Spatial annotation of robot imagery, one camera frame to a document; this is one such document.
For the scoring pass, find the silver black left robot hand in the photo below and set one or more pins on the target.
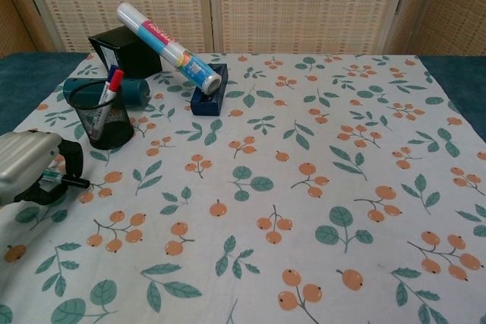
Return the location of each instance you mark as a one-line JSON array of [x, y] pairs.
[[23, 161]]

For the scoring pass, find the teal whiteboard marker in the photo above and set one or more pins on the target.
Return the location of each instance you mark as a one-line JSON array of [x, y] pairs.
[[76, 181]]

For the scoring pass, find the red whiteboard marker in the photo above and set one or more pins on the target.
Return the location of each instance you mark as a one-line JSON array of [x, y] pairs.
[[117, 83]]

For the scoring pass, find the black mesh pen holder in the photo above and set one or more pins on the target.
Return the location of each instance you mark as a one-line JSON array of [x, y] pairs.
[[114, 130]]

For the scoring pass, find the blue marker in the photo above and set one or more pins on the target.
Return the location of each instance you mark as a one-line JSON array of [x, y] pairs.
[[111, 75]]

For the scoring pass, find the teal cylinder with holes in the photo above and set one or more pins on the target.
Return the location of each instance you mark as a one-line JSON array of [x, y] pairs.
[[138, 90]]

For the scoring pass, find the black rectangular box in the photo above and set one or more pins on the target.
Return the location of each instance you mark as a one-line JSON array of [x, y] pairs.
[[133, 58]]

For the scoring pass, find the food wrap roll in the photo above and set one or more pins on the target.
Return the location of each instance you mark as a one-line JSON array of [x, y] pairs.
[[163, 41]]

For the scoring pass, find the navy blue rectangular tray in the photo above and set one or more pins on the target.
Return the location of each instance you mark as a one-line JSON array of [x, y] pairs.
[[207, 108]]

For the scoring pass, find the floral print tablecloth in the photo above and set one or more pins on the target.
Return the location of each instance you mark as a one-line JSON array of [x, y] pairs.
[[266, 187]]

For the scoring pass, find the woven bamboo folding screen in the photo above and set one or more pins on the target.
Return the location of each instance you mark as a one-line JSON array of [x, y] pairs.
[[266, 5]]

